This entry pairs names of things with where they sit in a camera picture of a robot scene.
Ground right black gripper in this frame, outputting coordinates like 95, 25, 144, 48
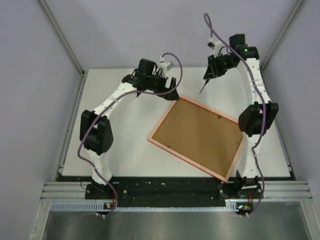
203, 53, 235, 81

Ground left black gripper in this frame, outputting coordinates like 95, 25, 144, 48
146, 71, 180, 101

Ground red handled screwdriver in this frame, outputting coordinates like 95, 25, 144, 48
199, 79, 209, 95

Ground red picture frame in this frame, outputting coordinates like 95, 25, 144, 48
147, 96, 247, 184

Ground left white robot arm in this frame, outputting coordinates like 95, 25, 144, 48
77, 56, 182, 199

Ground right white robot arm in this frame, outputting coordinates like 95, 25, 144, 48
203, 34, 279, 199

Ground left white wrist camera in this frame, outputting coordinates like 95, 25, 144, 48
158, 56, 174, 75

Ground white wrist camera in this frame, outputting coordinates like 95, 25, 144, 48
158, 56, 174, 75
207, 37, 225, 57

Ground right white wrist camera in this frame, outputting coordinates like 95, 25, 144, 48
207, 37, 225, 57

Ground brown frame backing board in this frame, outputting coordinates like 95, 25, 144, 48
151, 99, 244, 179

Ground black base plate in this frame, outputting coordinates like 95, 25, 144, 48
57, 174, 263, 204

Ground right aluminium corner post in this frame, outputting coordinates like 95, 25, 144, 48
260, 0, 307, 72

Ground aluminium corner post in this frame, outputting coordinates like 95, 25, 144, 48
260, 0, 307, 72
36, 0, 85, 76

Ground aluminium front rail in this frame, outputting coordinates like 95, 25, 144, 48
40, 181, 313, 202

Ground left aluminium corner post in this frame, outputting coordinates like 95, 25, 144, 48
36, 0, 85, 76

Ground white slotted cable duct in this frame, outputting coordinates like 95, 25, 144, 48
50, 200, 252, 214

